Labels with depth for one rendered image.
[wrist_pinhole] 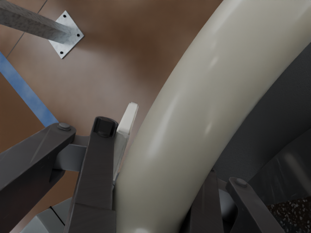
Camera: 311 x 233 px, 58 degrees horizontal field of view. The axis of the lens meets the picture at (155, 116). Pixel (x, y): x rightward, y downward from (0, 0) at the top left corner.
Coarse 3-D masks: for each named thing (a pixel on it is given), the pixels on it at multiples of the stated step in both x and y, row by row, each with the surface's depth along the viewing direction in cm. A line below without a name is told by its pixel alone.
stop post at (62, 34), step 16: (0, 0) 121; (0, 16) 121; (16, 16) 126; (32, 16) 137; (64, 16) 163; (32, 32) 141; (48, 32) 149; (64, 32) 157; (80, 32) 161; (64, 48) 165
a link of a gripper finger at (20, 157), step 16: (48, 128) 13; (64, 128) 13; (16, 144) 11; (32, 144) 11; (48, 144) 11; (64, 144) 12; (0, 160) 9; (16, 160) 10; (32, 160) 10; (48, 160) 11; (0, 176) 8; (16, 176) 9; (32, 176) 10; (48, 176) 12; (0, 192) 8; (16, 192) 9; (32, 192) 10; (0, 208) 8; (16, 208) 10; (0, 224) 9; (16, 224) 10
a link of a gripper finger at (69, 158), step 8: (80, 136) 14; (88, 136) 15; (72, 144) 13; (80, 144) 13; (64, 152) 13; (72, 152) 13; (80, 152) 13; (56, 160) 13; (64, 160) 13; (72, 160) 13; (80, 160) 14; (56, 168) 13; (64, 168) 13; (72, 168) 14; (80, 168) 14
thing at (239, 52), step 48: (240, 0) 8; (288, 0) 8; (192, 48) 9; (240, 48) 8; (288, 48) 8; (192, 96) 8; (240, 96) 8; (144, 144) 9; (192, 144) 9; (144, 192) 9; (192, 192) 10
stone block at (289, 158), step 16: (288, 144) 118; (304, 144) 100; (272, 160) 112; (288, 160) 95; (304, 160) 83; (256, 176) 106; (272, 176) 91; (288, 176) 79; (304, 176) 71; (256, 192) 87; (272, 192) 76; (288, 192) 68; (304, 192) 62; (272, 208) 68; (288, 208) 63; (304, 208) 58; (288, 224) 62; (304, 224) 58
